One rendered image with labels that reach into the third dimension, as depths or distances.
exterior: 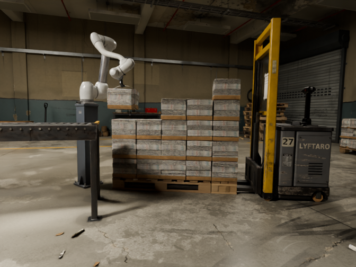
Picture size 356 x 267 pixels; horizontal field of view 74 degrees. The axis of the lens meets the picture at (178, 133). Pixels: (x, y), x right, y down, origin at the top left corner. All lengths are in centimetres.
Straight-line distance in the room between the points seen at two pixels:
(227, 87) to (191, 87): 733
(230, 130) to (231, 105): 28
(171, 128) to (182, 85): 725
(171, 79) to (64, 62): 394
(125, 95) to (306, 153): 205
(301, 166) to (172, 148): 136
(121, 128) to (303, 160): 200
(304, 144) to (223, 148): 81
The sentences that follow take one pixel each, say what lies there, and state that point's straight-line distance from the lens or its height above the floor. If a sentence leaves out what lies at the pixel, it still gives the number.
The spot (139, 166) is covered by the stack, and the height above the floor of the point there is 29.
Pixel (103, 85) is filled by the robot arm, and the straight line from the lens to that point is 317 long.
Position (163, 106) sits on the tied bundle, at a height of 98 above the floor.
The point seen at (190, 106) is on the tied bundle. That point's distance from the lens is 267.
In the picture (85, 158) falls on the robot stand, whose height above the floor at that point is 35.
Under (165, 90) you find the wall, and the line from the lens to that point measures 968.
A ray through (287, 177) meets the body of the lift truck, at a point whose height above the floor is 26.
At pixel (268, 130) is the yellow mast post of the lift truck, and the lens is 259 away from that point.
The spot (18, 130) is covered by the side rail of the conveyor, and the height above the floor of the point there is 77.
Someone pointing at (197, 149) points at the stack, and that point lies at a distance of 271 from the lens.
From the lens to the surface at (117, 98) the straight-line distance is 286.
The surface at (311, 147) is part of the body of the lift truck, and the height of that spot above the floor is 58.
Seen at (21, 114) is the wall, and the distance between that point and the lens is 975.
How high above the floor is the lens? 92
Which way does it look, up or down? 5 degrees down
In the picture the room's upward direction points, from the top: 1 degrees clockwise
